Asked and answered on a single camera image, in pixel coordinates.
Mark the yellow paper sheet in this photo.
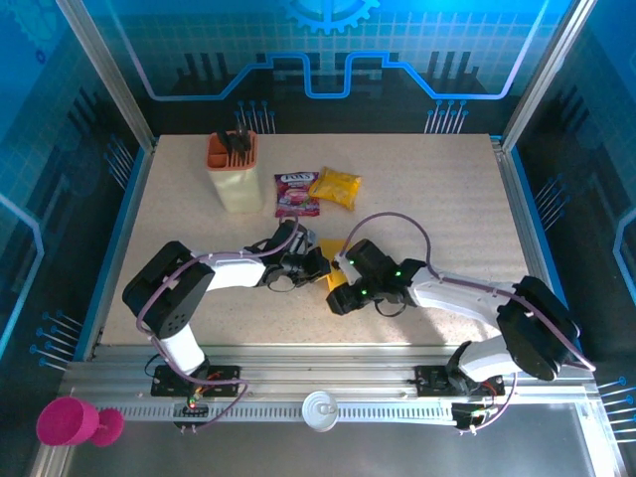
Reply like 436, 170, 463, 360
317, 238, 349, 292

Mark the purple candy bag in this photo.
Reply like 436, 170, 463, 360
273, 171, 322, 219

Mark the yellow snack bag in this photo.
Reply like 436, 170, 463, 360
307, 166, 363, 212

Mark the orange cream utensil holder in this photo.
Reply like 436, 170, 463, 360
206, 129, 265, 215

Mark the small circuit board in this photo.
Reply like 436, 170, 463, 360
450, 401, 498, 433
171, 392, 213, 433

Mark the pink plastic goblet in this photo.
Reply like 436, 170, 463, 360
35, 396, 125, 448

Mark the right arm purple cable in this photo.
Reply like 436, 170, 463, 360
340, 212, 596, 436

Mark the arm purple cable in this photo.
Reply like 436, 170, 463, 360
340, 212, 596, 436
134, 214, 302, 433

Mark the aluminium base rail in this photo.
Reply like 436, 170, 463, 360
62, 345, 597, 398

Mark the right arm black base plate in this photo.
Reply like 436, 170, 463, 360
414, 364, 507, 398

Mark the white slotted cable duct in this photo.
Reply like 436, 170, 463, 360
116, 399, 461, 423

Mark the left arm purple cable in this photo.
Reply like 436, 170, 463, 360
134, 214, 302, 433

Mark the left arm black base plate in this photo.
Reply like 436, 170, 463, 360
150, 364, 242, 398

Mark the blue-edged aluminium side rail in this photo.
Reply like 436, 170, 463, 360
489, 134, 572, 362
74, 146, 160, 362

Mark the aluminium upright post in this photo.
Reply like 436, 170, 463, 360
500, 0, 597, 150
54, 0, 159, 150

